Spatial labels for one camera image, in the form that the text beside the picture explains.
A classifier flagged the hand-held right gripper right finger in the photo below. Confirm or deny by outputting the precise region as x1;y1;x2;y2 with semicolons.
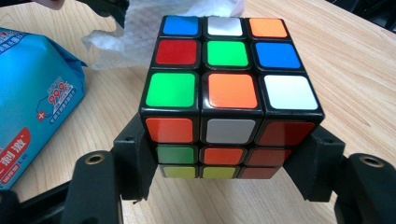
282;124;347;203

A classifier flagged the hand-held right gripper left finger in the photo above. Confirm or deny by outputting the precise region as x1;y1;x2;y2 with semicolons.
113;113;159;202

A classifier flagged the white wet wipe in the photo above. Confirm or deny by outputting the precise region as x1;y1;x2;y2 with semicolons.
81;0;246;71

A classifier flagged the multicoloured puzzle cube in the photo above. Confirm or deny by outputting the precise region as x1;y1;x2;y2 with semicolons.
138;14;326;181

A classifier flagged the blue wet wipes packet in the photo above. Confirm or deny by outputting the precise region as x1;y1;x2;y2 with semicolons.
0;27;88;191

